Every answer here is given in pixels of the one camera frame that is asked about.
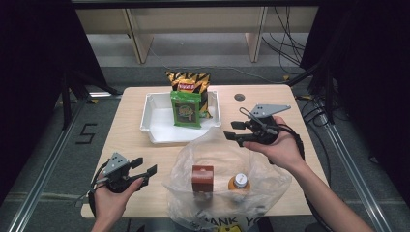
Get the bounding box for brown carton box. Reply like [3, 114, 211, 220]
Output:
[191, 164, 215, 193]

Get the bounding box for aluminium floor rail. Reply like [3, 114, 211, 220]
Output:
[322, 122, 393, 232]
[6, 96, 91, 232]

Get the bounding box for light wooden desk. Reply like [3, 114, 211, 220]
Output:
[75, 6, 320, 65]

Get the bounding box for black floor cables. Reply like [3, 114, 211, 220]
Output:
[298, 95, 333, 149]

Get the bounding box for black curtain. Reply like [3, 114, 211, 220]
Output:
[0, 0, 107, 204]
[299, 0, 410, 201]

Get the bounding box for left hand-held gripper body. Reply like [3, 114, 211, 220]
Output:
[101, 152, 138, 194]

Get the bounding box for black yellow chip bag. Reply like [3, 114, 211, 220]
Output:
[165, 71, 213, 119]

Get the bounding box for black metal stand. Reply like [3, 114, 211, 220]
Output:
[61, 69, 122, 130]
[286, 64, 337, 125]

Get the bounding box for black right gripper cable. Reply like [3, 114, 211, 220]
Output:
[277, 124, 307, 162]

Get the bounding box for bundle of black cables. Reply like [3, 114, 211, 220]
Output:
[261, 6, 308, 75]

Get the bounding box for person's right hand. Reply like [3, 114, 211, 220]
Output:
[243, 115, 308, 173]

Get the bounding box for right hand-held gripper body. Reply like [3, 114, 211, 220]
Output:
[246, 103, 292, 146]

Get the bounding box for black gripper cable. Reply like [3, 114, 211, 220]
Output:
[74, 160, 109, 217]
[277, 124, 307, 162]

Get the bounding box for clear plastic bag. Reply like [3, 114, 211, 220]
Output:
[162, 126, 293, 232]

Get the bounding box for person's left hand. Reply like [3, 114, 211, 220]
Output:
[93, 177, 144, 226]

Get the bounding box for orange drink bottle white cap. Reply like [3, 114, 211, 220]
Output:
[227, 172, 251, 191]

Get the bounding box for white plastic bin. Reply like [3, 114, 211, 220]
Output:
[139, 90, 222, 144]

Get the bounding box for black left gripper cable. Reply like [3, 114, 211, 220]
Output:
[74, 160, 109, 217]

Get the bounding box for green snack packet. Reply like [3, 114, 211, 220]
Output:
[169, 90, 202, 130]

